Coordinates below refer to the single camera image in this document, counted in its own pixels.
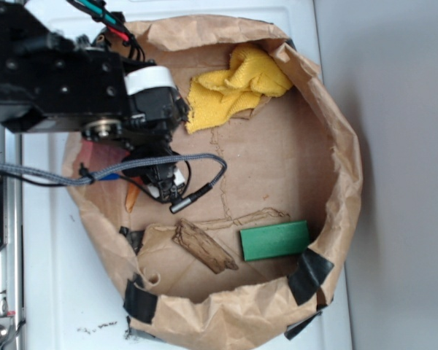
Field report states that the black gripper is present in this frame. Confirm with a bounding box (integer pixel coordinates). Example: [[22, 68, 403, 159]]
[[81, 66, 189, 153]]

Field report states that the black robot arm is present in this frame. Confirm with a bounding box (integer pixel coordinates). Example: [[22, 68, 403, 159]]
[[0, 1, 188, 150]]

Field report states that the yellow cloth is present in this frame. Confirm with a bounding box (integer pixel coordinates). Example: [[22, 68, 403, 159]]
[[185, 43, 293, 134]]

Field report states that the brown wood piece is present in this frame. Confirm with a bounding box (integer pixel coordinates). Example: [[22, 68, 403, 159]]
[[172, 219, 239, 274]]

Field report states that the green rectangular block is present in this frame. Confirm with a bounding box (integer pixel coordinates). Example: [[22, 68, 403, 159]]
[[240, 220, 310, 261]]

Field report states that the brown paper bag tray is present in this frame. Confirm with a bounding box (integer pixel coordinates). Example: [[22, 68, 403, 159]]
[[70, 15, 363, 349]]

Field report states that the black tape piece left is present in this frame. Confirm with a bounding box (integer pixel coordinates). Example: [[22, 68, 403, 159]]
[[123, 274, 158, 324]]

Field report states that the black tape piece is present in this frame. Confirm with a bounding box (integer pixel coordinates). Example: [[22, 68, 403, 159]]
[[284, 248, 334, 341], [123, 274, 158, 324]]

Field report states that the black tape piece right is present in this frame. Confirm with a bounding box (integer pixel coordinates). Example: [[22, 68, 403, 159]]
[[284, 248, 334, 341]]

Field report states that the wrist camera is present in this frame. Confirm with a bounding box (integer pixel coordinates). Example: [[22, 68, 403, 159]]
[[122, 142, 191, 203]]

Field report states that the grey braided camera cable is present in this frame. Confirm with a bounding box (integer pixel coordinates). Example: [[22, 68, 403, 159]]
[[0, 152, 228, 214]]

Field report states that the aluminium rail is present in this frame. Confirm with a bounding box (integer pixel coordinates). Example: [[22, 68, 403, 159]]
[[0, 123, 25, 350]]

